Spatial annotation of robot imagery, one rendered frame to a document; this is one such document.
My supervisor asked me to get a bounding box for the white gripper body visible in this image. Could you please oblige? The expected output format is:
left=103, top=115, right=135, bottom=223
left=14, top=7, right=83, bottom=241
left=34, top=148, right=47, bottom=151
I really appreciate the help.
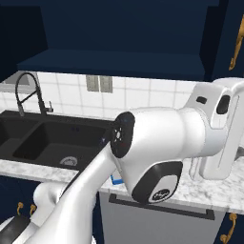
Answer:
left=189, top=77, right=244, bottom=181

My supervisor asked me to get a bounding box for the blue tray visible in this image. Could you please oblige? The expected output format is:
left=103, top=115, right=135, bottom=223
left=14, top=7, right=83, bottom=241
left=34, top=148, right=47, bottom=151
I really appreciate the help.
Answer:
left=110, top=173, right=124, bottom=186

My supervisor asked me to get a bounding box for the grey dishwasher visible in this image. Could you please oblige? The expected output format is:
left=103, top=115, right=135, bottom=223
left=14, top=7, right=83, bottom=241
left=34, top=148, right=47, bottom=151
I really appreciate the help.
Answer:
left=98, top=190, right=225, bottom=244

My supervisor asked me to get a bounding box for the black double sink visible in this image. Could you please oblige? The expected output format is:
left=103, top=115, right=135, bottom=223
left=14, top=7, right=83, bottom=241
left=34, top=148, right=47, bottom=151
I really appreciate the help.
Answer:
left=0, top=109, right=116, bottom=173

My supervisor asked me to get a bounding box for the black spring tap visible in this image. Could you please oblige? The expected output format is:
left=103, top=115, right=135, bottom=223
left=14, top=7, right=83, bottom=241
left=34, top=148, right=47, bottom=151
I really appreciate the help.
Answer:
left=14, top=71, right=54, bottom=117

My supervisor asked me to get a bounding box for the gold wall cabinet door handle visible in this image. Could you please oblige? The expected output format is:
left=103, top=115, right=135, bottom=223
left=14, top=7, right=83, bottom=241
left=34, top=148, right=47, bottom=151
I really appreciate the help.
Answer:
left=228, top=22, right=244, bottom=71

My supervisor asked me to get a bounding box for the navy wall cabinet door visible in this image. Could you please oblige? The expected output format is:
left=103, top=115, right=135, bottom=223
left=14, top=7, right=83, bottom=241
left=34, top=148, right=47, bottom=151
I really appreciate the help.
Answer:
left=0, top=0, right=50, bottom=83
left=200, top=0, right=244, bottom=83

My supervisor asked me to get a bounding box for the black dishwasher handle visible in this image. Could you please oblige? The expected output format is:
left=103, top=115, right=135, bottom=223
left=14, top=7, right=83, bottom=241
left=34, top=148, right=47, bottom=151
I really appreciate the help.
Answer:
left=108, top=193, right=216, bottom=221

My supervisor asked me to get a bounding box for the grey wall socket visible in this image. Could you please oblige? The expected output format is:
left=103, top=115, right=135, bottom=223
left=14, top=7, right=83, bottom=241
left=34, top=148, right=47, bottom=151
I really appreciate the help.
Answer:
left=99, top=75, right=113, bottom=94
left=86, top=74, right=100, bottom=93

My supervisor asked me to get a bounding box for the navy wall cabinet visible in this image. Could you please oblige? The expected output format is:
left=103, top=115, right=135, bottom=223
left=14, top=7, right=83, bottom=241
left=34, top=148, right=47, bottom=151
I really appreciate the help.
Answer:
left=16, top=0, right=220, bottom=82

